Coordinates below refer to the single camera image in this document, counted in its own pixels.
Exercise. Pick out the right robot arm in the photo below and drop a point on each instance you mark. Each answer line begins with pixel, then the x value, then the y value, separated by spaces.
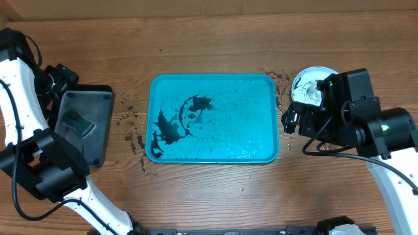
pixel 341 117

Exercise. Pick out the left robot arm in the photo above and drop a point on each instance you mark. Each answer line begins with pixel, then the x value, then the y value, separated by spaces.
pixel 36 158

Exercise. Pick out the light blue rimmed plate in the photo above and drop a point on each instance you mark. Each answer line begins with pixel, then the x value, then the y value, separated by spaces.
pixel 304 86

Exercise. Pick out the dark green sponge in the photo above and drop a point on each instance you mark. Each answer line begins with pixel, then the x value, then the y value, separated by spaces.
pixel 81 125

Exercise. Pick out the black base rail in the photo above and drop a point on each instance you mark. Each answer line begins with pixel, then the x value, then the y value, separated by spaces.
pixel 297 230

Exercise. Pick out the teal plastic tray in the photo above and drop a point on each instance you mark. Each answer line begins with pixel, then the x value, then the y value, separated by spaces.
pixel 212 119

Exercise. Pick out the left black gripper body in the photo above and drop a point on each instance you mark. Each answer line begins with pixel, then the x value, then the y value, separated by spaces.
pixel 51 79

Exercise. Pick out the black water tray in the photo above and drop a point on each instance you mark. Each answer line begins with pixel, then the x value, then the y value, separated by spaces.
pixel 95 103

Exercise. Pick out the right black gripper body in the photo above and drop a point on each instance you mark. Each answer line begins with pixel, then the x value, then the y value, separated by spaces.
pixel 313 120

